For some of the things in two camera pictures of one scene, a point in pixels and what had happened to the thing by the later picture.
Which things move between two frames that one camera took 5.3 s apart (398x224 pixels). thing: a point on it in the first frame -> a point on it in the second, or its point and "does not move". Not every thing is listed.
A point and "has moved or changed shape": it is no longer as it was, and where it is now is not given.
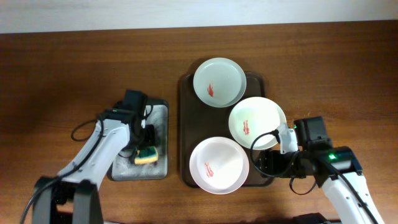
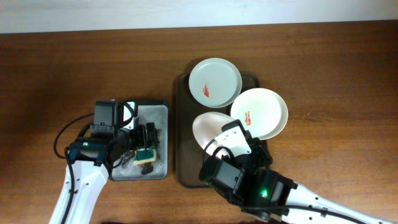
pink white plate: x=219 y=165 -> x=206 y=125
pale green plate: x=219 y=82 does not move
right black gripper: x=264 y=163 -> x=262 y=154
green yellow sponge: x=145 y=156 does not move
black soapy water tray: x=157 y=114 does not move
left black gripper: x=150 y=137 does not move
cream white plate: x=254 y=116 has moved or changed shape
